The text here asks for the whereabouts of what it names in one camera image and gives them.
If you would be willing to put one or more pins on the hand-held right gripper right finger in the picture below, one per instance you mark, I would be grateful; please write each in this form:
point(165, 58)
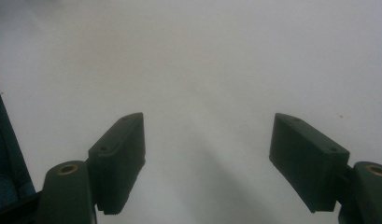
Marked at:
point(307, 155)

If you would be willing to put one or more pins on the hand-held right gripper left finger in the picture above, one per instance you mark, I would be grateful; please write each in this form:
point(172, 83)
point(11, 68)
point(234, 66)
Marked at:
point(117, 161)

